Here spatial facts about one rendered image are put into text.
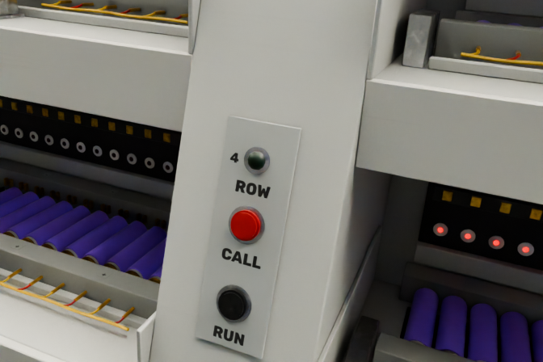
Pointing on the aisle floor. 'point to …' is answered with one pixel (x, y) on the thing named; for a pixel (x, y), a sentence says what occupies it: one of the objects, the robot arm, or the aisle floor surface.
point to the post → (187, 215)
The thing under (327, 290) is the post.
